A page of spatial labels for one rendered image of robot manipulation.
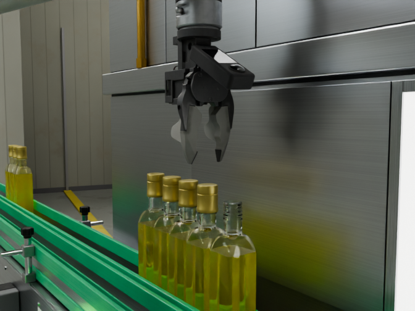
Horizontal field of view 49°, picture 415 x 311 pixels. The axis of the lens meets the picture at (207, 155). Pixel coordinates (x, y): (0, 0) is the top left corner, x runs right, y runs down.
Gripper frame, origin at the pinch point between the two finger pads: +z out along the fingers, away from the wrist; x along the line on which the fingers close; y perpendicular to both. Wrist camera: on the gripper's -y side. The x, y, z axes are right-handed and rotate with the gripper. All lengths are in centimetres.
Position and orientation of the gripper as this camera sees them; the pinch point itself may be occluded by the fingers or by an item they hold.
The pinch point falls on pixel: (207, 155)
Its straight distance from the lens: 74.5
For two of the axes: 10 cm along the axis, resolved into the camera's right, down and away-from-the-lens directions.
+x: -8.0, 0.6, -5.9
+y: -6.0, -0.7, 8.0
